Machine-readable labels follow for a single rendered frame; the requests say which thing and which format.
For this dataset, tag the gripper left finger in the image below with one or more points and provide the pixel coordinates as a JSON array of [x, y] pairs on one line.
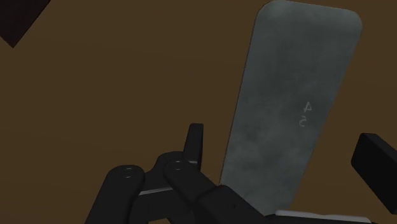
[[183, 183]]

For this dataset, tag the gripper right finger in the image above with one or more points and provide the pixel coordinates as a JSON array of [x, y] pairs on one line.
[[377, 167]]

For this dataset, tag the grey flat phone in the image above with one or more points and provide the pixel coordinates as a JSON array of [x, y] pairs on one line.
[[288, 105]]

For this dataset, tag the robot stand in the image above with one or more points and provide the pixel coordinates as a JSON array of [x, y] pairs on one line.
[[18, 15]]

